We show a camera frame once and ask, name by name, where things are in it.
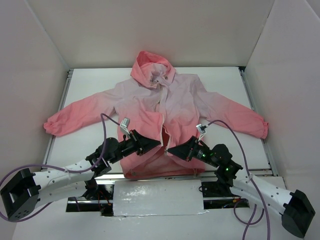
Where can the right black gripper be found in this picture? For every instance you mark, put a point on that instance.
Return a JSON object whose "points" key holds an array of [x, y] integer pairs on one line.
{"points": [[191, 149]]}

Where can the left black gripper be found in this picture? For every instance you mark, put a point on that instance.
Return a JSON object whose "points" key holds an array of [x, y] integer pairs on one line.
{"points": [[138, 142]]}

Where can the pink hooded zip jacket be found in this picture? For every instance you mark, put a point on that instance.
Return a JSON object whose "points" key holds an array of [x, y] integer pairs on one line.
{"points": [[175, 110]]}

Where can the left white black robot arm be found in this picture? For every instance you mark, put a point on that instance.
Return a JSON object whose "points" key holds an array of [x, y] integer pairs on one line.
{"points": [[27, 190]]}

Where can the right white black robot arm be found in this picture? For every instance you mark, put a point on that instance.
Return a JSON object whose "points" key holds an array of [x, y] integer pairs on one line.
{"points": [[293, 208]]}

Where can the white foil-taped board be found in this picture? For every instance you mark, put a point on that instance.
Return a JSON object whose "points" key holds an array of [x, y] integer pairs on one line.
{"points": [[157, 198]]}

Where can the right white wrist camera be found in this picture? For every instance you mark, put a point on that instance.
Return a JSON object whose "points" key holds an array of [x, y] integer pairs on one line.
{"points": [[202, 131]]}

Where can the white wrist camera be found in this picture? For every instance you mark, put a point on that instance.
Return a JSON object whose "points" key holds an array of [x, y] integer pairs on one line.
{"points": [[202, 131], [124, 126]]}

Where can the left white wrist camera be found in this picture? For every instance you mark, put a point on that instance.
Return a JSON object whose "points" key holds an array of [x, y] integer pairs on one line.
{"points": [[124, 126]]}

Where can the aluminium table frame rail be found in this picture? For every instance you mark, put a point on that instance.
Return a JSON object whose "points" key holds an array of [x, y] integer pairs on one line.
{"points": [[160, 176]]}

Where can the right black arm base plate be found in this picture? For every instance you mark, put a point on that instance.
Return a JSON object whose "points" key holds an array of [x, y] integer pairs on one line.
{"points": [[217, 196]]}

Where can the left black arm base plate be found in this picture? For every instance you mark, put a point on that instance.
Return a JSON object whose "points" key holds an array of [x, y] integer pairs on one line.
{"points": [[97, 198]]}

